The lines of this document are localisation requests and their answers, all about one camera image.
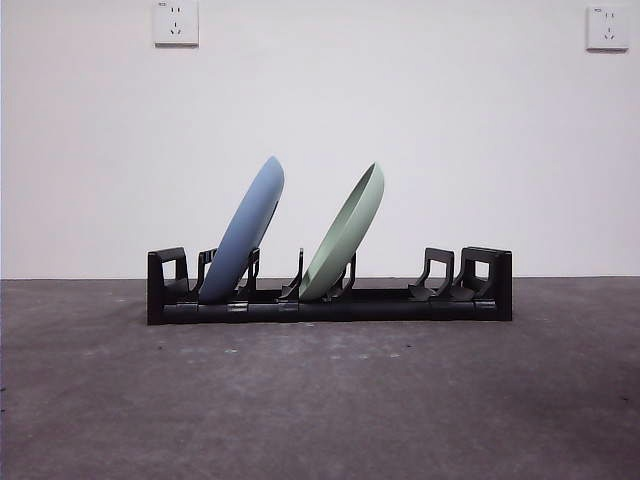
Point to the blue round plate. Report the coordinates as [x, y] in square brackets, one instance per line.
[245, 225]

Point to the black plastic plate rack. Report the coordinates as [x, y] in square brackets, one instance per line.
[375, 311]

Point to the green round plate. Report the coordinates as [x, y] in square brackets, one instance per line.
[350, 225]

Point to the white wall socket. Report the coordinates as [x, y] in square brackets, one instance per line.
[175, 36]
[607, 30]

